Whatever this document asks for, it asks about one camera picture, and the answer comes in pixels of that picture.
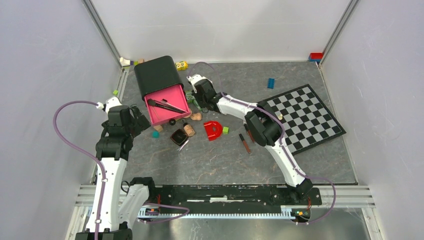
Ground black makeup brush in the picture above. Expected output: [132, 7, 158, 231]
[147, 98, 186, 114]

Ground beige makeup sponge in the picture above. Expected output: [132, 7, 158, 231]
[190, 112, 203, 121]

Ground thin black pencil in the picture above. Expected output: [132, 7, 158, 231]
[161, 99, 186, 113]

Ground black pink drawer organizer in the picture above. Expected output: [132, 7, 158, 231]
[134, 55, 190, 126]

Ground red lipstick tube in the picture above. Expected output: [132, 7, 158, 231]
[243, 123, 255, 143]

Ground brown lip gloss tube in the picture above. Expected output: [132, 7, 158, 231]
[238, 133, 252, 154]

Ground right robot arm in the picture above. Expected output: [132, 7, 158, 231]
[187, 74, 313, 204]

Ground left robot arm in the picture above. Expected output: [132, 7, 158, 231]
[75, 104, 157, 240]

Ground green number blocks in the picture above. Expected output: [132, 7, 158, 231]
[185, 90, 196, 103]

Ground teal cube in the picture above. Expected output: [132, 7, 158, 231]
[152, 131, 160, 139]

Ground wooden cube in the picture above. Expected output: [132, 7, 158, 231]
[153, 125, 164, 133]

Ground yellow toy block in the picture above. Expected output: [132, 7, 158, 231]
[175, 61, 189, 71]

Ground black drawer knob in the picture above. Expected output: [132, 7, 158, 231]
[169, 118, 177, 126]

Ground red D-shaped toy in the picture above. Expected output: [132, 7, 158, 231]
[203, 120, 223, 142]

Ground foundation bottle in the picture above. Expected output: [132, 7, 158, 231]
[181, 119, 196, 137]

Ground small green cube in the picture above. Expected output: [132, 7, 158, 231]
[222, 126, 229, 134]

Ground black compact case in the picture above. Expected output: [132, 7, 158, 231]
[170, 129, 189, 147]

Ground silver tweezers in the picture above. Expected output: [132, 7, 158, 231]
[177, 140, 190, 152]

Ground white toy block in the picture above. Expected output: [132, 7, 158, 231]
[119, 57, 132, 67]

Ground blue lego brick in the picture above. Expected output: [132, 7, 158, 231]
[267, 78, 275, 89]

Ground black white chessboard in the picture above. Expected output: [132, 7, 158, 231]
[266, 84, 346, 155]

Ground red blue corner blocks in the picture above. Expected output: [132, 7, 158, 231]
[308, 52, 324, 63]

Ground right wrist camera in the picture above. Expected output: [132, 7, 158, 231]
[186, 74, 208, 93]

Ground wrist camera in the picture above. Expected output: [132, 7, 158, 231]
[95, 96, 122, 113]
[186, 74, 208, 93]

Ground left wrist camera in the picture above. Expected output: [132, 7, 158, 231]
[95, 96, 122, 113]

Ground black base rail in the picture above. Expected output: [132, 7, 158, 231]
[153, 184, 323, 215]

